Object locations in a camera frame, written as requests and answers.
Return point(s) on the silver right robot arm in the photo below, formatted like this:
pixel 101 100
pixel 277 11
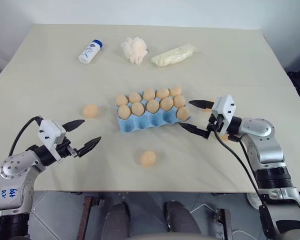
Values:
pixel 262 140

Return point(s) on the peach white mesh bath pouf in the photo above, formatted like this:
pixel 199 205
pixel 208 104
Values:
pixel 135 50

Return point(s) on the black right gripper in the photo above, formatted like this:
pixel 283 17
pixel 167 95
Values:
pixel 215 123

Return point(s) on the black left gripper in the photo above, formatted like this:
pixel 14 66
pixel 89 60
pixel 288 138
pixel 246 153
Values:
pixel 64 149

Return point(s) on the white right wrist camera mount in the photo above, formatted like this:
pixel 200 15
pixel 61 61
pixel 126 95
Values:
pixel 225 105

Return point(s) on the white bottle with blue cap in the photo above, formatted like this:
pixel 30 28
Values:
pixel 88 52

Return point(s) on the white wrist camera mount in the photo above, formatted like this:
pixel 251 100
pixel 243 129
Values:
pixel 225 105
pixel 49 132

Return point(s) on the clear bag of white filling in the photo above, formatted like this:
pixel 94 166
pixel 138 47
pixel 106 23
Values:
pixel 172 55

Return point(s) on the blue egg tray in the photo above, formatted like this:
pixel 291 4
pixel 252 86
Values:
pixel 145 123

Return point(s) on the dark rounded shape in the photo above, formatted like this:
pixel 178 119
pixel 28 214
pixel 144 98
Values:
pixel 118 217
pixel 180 217

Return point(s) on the white shoe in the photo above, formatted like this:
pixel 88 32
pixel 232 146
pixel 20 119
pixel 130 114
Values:
pixel 253 200

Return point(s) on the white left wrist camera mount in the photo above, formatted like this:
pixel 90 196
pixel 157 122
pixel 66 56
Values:
pixel 49 132

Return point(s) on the rusty metal table leg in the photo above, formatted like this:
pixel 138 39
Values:
pixel 223 222
pixel 88 215

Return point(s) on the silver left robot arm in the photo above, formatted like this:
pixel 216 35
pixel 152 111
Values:
pixel 12 167

